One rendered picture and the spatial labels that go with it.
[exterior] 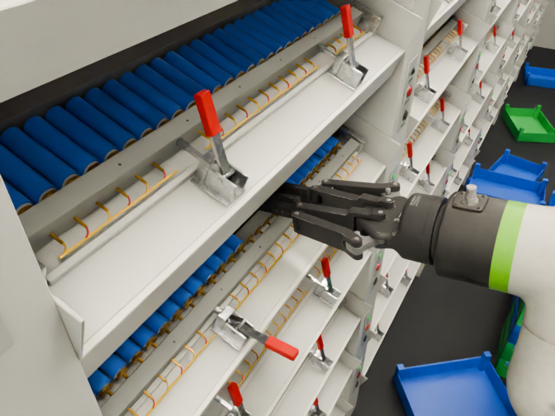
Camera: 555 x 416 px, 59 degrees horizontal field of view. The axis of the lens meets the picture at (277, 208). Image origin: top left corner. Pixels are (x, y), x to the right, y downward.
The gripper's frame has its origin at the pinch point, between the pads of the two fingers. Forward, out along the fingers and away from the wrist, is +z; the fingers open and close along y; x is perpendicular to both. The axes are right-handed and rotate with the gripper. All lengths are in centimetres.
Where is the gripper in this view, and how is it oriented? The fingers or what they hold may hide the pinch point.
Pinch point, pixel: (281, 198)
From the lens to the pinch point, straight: 62.4
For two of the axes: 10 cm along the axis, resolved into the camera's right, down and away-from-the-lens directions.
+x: 1.3, 8.3, 5.5
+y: -5.1, 5.3, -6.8
